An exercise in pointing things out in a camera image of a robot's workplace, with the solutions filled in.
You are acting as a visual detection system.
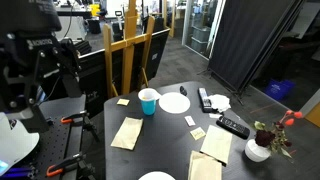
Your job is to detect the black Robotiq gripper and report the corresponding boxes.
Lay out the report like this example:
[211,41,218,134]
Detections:
[0,30,83,133]

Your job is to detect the light blue plastic cup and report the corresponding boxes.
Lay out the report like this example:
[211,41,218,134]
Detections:
[137,87,158,116]

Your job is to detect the black perforated mounting board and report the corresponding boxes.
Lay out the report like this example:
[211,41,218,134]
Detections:
[6,94,88,180]

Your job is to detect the yellow sticky note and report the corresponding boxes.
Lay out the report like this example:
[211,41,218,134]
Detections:
[116,98,131,107]
[189,126,207,141]

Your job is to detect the wooden easel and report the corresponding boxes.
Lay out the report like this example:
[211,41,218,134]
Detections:
[102,0,156,99]

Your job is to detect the black flat screen panel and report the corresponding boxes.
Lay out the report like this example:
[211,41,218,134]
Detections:
[77,28,171,118]

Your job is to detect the white paper plate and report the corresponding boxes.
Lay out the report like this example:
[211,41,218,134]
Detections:
[138,171,177,180]
[158,91,191,115]

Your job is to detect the small pink white packet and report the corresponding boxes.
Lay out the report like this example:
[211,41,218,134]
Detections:
[184,115,197,128]

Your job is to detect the long black remote grey buttons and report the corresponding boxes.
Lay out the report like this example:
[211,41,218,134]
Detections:
[197,87,214,114]

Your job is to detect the grey storage bin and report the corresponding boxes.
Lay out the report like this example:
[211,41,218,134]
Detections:
[193,26,211,43]
[190,37,210,54]

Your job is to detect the crumpled white tissue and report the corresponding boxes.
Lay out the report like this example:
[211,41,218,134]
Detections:
[208,93,232,113]

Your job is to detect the black remote control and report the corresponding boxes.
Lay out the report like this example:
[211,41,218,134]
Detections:
[215,115,251,140]

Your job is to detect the dark fabric room divider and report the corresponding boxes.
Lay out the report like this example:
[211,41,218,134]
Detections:
[208,0,306,93]

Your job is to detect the white round vase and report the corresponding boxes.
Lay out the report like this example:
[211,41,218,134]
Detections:
[244,138,272,163]

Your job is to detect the blue plastic bin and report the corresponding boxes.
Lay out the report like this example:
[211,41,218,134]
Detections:
[264,78,296,102]

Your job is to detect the black clamp orange handle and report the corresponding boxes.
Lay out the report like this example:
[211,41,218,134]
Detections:
[60,110,101,143]
[45,152,98,180]

